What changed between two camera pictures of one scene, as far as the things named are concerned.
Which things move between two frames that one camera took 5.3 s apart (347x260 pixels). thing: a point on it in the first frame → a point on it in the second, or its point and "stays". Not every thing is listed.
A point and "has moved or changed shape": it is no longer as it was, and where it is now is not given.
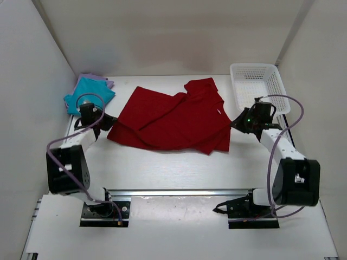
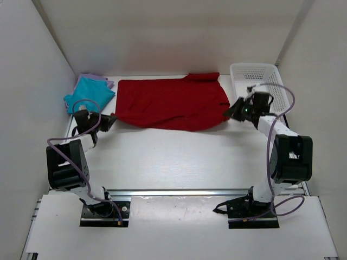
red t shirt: x=197 y=120 has moved or changed shape
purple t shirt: x=109 y=83 stays
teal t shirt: x=88 y=91 stays
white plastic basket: x=249 y=81 stays
